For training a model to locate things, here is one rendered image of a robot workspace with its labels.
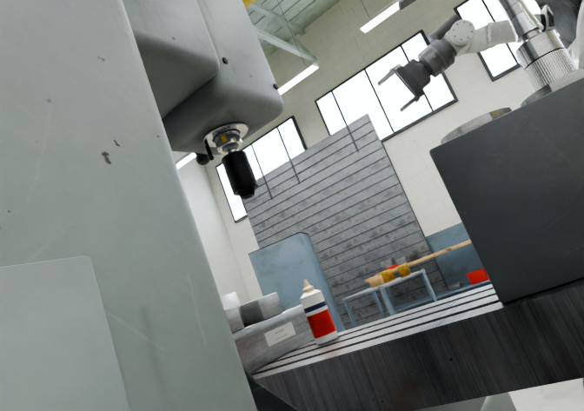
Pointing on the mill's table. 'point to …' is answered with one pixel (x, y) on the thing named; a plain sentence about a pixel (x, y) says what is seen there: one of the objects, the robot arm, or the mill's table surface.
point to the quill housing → (257, 72)
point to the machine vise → (268, 336)
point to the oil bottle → (318, 314)
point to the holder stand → (522, 188)
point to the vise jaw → (262, 308)
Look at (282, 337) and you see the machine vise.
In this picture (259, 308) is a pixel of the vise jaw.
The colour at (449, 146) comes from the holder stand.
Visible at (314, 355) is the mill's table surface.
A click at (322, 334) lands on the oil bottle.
